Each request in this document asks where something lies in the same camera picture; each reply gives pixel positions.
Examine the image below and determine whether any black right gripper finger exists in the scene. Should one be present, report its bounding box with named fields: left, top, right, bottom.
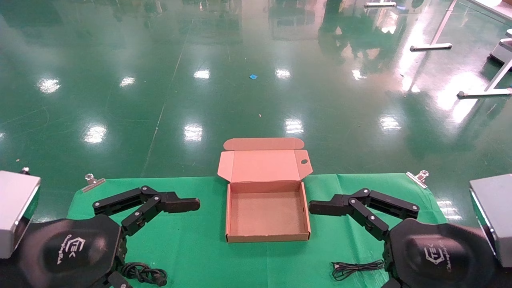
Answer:
left=309, top=188, right=420, bottom=240

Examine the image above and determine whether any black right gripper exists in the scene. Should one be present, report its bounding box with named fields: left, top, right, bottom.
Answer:
left=382, top=219, right=498, bottom=288

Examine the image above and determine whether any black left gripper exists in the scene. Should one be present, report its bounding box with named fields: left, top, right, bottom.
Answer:
left=18, top=186, right=200, bottom=288

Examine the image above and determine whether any thick black power cable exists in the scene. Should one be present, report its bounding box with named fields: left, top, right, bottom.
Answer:
left=121, top=262, right=168, bottom=287

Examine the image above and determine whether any black wired computer mouse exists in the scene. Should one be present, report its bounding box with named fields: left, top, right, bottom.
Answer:
left=331, top=260, right=385, bottom=281

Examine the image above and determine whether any brown cardboard box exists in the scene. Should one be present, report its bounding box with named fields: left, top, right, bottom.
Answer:
left=217, top=138, right=313, bottom=244

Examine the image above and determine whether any green table cloth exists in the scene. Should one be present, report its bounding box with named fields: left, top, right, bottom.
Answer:
left=66, top=173, right=448, bottom=288

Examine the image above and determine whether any silver binder clip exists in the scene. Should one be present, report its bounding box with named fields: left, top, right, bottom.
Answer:
left=82, top=174, right=106, bottom=193
left=406, top=170, right=429, bottom=188

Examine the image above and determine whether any white table leg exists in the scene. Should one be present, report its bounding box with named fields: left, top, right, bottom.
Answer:
left=410, top=0, right=458, bottom=52
left=457, top=60, right=512, bottom=98

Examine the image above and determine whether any grey machine base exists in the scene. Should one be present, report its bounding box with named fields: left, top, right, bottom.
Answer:
left=487, top=28, right=512, bottom=68

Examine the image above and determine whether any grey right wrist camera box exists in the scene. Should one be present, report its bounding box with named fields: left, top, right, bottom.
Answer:
left=469, top=174, right=512, bottom=268

